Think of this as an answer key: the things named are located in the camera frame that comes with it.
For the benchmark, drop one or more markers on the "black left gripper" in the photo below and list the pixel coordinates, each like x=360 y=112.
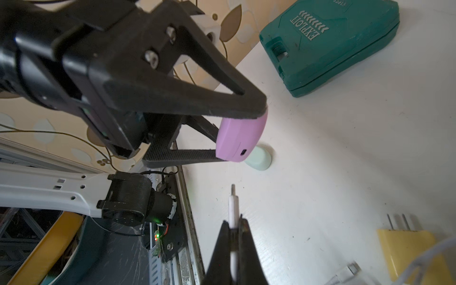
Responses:
x=33 y=43

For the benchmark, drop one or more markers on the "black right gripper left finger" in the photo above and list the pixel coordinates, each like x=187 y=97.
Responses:
x=219 y=272

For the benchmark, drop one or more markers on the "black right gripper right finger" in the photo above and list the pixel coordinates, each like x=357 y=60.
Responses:
x=249 y=271

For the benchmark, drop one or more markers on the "pink earbud case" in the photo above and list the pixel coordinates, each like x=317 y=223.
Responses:
x=237 y=138

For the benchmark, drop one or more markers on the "white charging cable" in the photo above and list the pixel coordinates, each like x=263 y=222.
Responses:
x=233 y=220

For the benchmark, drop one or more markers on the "yellow charger plug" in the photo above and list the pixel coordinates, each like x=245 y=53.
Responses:
x=414 y=256

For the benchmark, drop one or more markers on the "mint green earbud case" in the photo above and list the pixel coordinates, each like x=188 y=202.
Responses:
x=259 y=159

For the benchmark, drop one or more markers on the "green plastic tool case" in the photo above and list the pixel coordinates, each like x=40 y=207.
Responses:
x=313 y=41

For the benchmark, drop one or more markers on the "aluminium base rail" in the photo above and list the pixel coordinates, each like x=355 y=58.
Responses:
x=174 y=256

